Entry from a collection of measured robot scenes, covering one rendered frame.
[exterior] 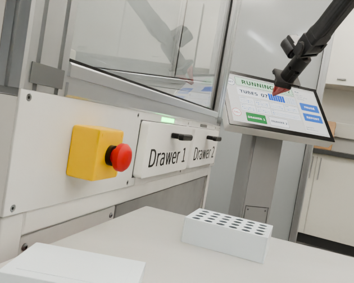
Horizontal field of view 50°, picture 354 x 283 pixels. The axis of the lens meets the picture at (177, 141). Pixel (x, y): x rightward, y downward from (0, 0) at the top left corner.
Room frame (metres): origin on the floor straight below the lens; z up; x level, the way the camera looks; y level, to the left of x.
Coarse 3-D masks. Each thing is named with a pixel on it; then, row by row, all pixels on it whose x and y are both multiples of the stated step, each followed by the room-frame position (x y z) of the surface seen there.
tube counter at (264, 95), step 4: (260, 92) 1.70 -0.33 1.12; (264, 92) 1.71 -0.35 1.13; (264, 96) 1.69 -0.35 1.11; (268, 96) 1.70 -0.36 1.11; (272, 96) 1.71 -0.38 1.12; (276, 96) 1.72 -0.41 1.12; (280, 96) 1.73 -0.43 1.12; (272, 100) 1.69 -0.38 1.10; (276, 100) 1.71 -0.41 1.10; (280, 100) 1.72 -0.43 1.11; (284, 100) 1.73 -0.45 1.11; (288, 100) 1.74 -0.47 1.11; (292, 100) 1.75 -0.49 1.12; (292, 104) 1.73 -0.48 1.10; (296, 104) 1.74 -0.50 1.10
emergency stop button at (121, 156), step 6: (120, 144) 0.52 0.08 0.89; (126, 144) 0.53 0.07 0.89; (114, 150) 0.52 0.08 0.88; (120, 150) 0.51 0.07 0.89; (126, 150) 0.52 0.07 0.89; (114, 156) 0.51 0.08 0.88; (120, 156) 0.51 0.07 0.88; (126, 156) 0.52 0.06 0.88; (114, 162) 0.51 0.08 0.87; (120, 162) 0.51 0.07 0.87; (126, 162) 0.53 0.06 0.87; (114, 168) 0.52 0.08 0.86; (120, 168) 0.52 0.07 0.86; (126, 168) 0.53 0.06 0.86
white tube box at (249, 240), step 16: (192, 224) 0.56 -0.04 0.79; (208, 224) 0.55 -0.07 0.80; (224, 224) 0.56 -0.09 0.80; (240, 224) 0.58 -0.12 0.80; (256, 224) 0.60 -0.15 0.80; (192, 240) 0.56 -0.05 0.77; (208, 240) 0.55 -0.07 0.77; (224, 240) 0.55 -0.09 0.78; (240, 240) 0.54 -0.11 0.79; (256, 240) 0.53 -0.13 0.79; (240, 256) 0.54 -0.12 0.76; (256, 256) 0.53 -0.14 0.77
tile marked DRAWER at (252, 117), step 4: (248, 112) 1.59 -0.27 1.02; (248, 116) 1.58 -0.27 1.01; (252, 116) 1.58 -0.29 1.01; (256, 116) 1.59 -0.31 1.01; (260, 116) 1.60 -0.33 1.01; (264, 116) 1.61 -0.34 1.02; (248, 120) 1.56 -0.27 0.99; (252, 120) 1.57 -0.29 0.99; (256, 120) 1.58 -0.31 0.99; (260, 120) 1.59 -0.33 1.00; (264, 120) 1.60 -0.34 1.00
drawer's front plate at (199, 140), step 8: (192, 128) 1.02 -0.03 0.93; (200, 136) 1.08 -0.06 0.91; (192, 144) 1.02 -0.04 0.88; (200, 144) 1.09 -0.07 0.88; (208, 144) 1.19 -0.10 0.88; (216, 144) 1.29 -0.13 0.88; (192, 152) 1.03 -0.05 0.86; (200, 152) 1.11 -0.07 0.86; (208, 152) 1.20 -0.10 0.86; (192, 160) 1.04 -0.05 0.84; (200, 160) 1.12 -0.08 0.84; (208, 160) 1.22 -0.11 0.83
